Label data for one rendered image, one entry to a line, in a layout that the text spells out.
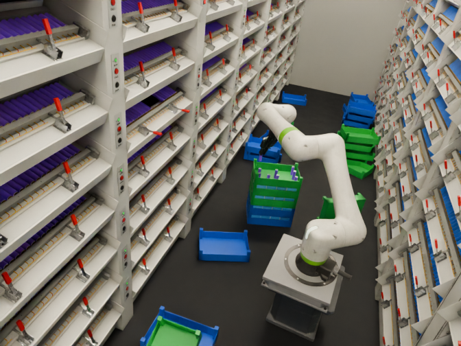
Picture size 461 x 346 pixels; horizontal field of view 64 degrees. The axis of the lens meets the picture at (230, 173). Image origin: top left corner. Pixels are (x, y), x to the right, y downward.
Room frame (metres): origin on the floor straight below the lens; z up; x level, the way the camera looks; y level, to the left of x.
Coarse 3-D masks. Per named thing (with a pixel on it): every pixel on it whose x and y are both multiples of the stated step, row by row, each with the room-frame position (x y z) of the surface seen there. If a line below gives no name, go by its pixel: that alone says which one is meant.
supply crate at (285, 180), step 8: (256, 160) 2.16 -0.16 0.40; (256, 168) 2.17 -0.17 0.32; (264, 168) 2.18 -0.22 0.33; (272, 168) 2.18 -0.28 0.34; (280, 168) 2.19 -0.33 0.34; (288, 168) 2.19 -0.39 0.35; (296, 168) 2.18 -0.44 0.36; (256, 176) 1.98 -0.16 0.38; (264, 176) 2.08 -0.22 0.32; (272, 176) 2.10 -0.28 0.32; (280, 176) 2.11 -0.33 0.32; (288, 176) 2.12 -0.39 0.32; (256, 184) 1.98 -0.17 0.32; (264, 184) 1.98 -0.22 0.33; (272, 184) 1.99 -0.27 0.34; (280, 184) 1.99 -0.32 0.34; (288, 184) 1.99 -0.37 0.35; (296, 184) 2.00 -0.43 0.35
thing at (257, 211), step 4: (248, 192) 2.16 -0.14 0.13; (248, 196) 2.12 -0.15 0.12; (248, 200) 2.09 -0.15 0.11; (248, 204) 2.06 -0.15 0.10; (248, 208) 2.03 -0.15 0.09; (252, 208) 1.98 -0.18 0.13; (256, 208) 1.98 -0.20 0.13; (248, 212) 2.00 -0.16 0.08; (252, 212) 1.98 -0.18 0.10; (256, 212) 1.98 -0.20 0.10; (260, 212) 1.98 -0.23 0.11; (264, 212) 1.98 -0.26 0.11; (268, 212) 1.99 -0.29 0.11; (272, 212) 1.99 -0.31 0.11; (276, 212) 1.99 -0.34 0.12; (280, 212) 1.99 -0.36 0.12; (284, 212) 1.99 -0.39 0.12; (288, 212) 2.00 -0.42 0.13; (292, 212) 2.00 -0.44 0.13; (276, 216) 1.99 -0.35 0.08; (280, 216) 1.99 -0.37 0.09; (284, 216) 1.99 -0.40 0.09; (288, 216) 2.00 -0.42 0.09; (292, 216) 2.00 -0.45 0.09
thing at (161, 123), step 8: (176, 80) 1.77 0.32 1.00; (176, 88) 1.75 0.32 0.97; (184, 88) 1.76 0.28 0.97; (184, 96) 1.76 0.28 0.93; (192, 96) 1.75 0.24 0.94; (176, 104) 1.65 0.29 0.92; (184, 104) 1.68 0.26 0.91; (168, 112) 1.55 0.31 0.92; (184, 112) 1.68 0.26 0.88; (152, 120) 1.43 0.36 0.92; (160, 120) 1.46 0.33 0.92; (168, 120) 1.49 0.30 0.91; (152, 128) 1.38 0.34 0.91; (160, 128) 1.42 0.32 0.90; (136, 136) 1.28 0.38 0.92; (144, 136) 1.30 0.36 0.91; (152, 136) 1.36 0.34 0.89; (128, 144) 1.16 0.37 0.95; (136, 144) 1.23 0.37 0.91; (144, 144) 1.31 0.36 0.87; (128, 152) 1.17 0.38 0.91
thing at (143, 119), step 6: (174, 96) 1.66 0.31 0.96; (180, 96) 1.71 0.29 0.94; (168, 102) 1.58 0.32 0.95; (174, 102) 1.63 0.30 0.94; (156, 108) 1.49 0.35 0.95; (162, 108) 1.52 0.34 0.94; (150, 114) 1.43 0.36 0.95; (162, 114) 1.50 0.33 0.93; (138, 120) 1.35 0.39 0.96; (144, 120) 1.37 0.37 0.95; (132, 126) 1.29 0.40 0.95; (138, 126) 1.33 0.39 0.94; (126, 132) 1.24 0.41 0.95; (132, 132) 1.27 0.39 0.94
